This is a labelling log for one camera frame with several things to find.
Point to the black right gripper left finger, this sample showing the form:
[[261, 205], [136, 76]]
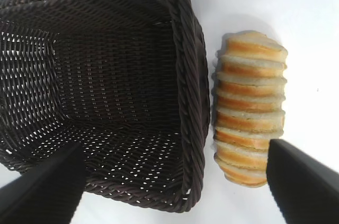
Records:
[[39, 197]]

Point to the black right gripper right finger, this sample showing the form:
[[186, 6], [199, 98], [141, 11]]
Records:
[[304, 189]]

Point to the long striped bread roll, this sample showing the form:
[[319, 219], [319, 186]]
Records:
[[249, 102]]

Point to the dark brown wicker basket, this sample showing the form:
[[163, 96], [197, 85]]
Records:
[[106, 75]]

